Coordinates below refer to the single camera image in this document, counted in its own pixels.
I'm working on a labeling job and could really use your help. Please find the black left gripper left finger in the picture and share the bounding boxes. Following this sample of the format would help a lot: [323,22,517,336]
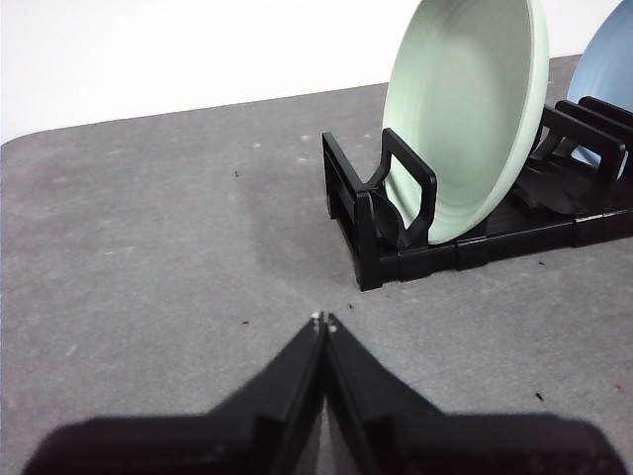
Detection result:
[19,311,328,475]

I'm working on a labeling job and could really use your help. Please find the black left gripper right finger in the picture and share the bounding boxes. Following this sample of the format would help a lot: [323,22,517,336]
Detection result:
[325,311,627,475]

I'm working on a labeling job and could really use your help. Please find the green round plate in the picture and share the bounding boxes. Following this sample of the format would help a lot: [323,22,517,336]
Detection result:
[383,0,551,246]

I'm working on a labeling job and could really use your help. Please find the blue round plate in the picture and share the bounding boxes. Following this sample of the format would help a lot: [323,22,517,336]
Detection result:
[566,0,633,167]

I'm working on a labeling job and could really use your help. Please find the black plate rack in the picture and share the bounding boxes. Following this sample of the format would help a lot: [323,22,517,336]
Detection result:
[320,96,633,292]

